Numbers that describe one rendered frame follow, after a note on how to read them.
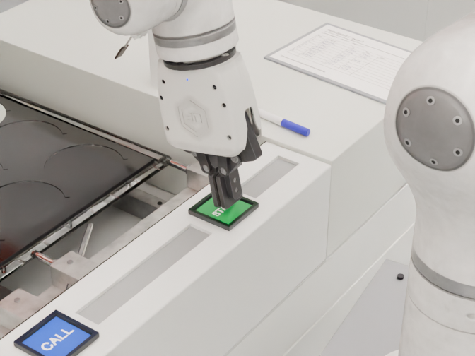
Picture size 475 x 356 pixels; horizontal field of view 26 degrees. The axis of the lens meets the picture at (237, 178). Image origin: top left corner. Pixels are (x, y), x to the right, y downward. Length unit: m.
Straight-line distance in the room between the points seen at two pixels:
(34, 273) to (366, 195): 0.43
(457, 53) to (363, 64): 0.68
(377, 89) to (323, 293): 0.28
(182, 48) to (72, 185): 0.35
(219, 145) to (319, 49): 0.44
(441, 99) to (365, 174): 0.58
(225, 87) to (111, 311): 0.24
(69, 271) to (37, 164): 0.24
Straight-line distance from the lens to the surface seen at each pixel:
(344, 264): 1.35
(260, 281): 1.16
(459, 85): 0.74
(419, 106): 0.75
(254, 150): 1.05
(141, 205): 1.35
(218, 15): 1.01
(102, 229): 1.35
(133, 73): 1.40
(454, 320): 0.90
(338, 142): 1.25
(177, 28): 1.00
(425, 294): 0.91
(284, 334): 1.27
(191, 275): 1.04
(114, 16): 0.94
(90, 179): 1.30
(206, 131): 1.05
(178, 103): 1.06
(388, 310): 1.16
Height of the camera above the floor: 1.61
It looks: 33 degrees down
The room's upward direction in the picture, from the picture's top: straight up
